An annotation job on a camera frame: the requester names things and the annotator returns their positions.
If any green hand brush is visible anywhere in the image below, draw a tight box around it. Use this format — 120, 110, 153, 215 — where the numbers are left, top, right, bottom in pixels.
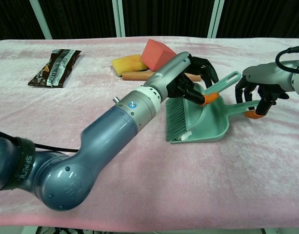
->
165, 71, 242, 143

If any red foam cube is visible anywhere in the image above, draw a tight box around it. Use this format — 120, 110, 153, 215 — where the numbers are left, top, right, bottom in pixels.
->
140, 39, 177, 72

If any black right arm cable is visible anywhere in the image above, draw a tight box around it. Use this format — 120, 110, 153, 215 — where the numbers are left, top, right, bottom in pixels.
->
275, 45, 299, 74

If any wooden rolling pin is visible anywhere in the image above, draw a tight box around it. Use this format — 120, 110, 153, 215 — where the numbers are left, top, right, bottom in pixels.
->
121, 71, 201, 82

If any white paper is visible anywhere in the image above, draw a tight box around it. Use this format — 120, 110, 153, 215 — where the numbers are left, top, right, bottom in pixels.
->
179, 131, 192, 142

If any white partition post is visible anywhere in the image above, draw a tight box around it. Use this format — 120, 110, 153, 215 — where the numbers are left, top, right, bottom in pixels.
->
207, 0, 225, 39
112, 0, 126, 38
29, 0, 53, 40

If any black and silver left hand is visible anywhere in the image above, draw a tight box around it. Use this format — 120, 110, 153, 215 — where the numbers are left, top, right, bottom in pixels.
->
143, 51, 219, 106

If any pink velvet tablecloth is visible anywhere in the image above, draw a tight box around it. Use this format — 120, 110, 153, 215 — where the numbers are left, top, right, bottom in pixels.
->
0, 36, 299, 232

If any yellow sponge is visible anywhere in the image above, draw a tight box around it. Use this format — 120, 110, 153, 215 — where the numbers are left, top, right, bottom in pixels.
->
111, 54, 148, 78

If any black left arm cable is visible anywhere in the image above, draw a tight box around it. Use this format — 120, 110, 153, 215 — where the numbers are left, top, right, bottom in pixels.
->
0, 128, 80, 153

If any green plastic dustpan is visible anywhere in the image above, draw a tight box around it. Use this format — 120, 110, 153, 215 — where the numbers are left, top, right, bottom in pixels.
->
170, 82, 261, 144

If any black and silver right hand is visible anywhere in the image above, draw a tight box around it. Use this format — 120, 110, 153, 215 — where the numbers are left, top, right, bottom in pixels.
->
235, 60, 295, 120

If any brown snack wrapper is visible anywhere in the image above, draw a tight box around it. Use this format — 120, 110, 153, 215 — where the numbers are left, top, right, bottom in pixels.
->
27, 48, 82, 89

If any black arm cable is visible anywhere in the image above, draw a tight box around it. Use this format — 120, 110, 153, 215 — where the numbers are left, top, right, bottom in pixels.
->
0, 128, 80, 153
275, 45, 299, 74

